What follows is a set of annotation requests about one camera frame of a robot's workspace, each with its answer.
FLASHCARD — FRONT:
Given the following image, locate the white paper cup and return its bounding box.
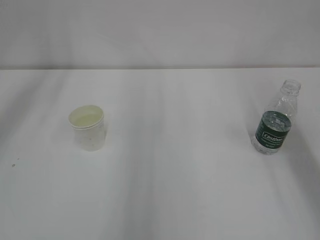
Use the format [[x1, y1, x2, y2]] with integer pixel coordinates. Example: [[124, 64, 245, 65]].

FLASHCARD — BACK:
[[68, 105, 106, 152]]

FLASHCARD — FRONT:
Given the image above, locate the clear green-label water bottle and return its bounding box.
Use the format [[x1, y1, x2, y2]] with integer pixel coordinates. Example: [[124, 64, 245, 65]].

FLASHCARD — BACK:
[[251, 79, 301, 155]]

